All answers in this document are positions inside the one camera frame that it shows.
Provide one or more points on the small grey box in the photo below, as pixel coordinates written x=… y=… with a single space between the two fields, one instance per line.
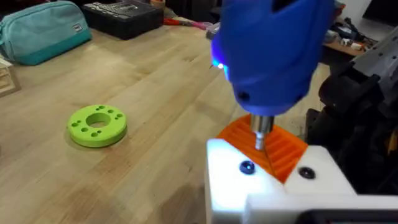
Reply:
x=212 y=31

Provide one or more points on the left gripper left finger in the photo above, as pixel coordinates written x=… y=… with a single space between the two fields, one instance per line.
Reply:
x=227 y=174

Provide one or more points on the green disc with holes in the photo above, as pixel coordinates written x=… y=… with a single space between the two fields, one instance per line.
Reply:
x=97 y=125

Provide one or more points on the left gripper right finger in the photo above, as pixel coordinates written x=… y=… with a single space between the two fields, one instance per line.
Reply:
x=323 y=174

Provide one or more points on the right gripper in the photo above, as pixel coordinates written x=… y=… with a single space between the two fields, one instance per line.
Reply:
x=357 y=130

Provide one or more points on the blue electric screwdriver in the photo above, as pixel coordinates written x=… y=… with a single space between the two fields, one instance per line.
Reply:
x=270 y=53

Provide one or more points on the black tool case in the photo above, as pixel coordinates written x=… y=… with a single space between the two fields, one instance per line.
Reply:
x=124 y=17

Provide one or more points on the pale wooden box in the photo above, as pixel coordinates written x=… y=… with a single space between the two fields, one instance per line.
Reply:
x=7 y=79

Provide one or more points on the teal zip bag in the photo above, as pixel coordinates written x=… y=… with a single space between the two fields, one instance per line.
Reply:
x=43 y=31

